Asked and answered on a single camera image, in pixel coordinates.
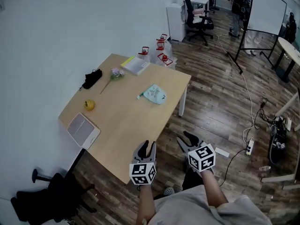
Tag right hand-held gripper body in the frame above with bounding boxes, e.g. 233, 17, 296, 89
182, 141, 216, 173

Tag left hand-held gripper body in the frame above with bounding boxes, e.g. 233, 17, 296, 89
129, 149, 157, 186

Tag light green zipper pouch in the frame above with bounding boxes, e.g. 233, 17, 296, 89
136, 84, 167, 105

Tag person's left forearm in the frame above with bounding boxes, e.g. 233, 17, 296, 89
135, 183, 157, 225

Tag person's right forearm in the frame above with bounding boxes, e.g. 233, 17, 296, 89
201, 169, 229, 208

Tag white paper sheet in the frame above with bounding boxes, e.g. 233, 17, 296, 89
214, 147, 230, 158

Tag person's black trousers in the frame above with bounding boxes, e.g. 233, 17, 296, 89
181, 168, 205, 191

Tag white table leg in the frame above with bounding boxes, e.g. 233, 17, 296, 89
178, 86, 188, 117

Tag white power strip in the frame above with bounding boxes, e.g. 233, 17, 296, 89
245, 137, 255, 156

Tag person's grey shirt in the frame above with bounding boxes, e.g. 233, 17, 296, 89
141, 184, 273, 225

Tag white flat box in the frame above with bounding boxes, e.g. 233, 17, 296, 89
67, 112, 101, 150

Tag yellow toy fruit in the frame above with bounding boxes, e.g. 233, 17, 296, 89
84, 99, 96, 112

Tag pile of black equipment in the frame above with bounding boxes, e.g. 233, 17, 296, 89
255, 97, 293, 165

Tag pink artificial flower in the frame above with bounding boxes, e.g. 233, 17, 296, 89
99, 67, 126, 95

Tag clear jug with red cap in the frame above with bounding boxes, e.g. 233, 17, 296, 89
156, 33, 172, 44
155, 41, 170, 56
138, 46, 151, 63
157, 52, 177, 68

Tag white book with yellow edge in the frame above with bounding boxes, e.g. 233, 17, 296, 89
120, 56, 151, 76

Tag black fabric bag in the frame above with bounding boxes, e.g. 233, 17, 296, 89
79, 68, 103, 91

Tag black office chair with headrest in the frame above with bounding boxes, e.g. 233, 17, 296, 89
182, 0, 215, 47

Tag white cabinet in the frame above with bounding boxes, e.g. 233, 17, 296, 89
166, 2, 187, 42

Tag round white table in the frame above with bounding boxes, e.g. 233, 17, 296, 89
273, 37, 300, 83

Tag white desk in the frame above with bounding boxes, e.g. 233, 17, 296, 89
190, 0, 211, 13

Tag whiteboard on black stand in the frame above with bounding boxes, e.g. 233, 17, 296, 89
225, 0, 288, 75

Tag black cable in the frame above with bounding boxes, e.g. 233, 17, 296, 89
218, 148, 247, 188

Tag white cable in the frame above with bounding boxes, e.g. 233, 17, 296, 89
216, 33, 255, 150

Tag light wooden frame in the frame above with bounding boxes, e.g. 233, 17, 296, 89
261, 87, 300, 191

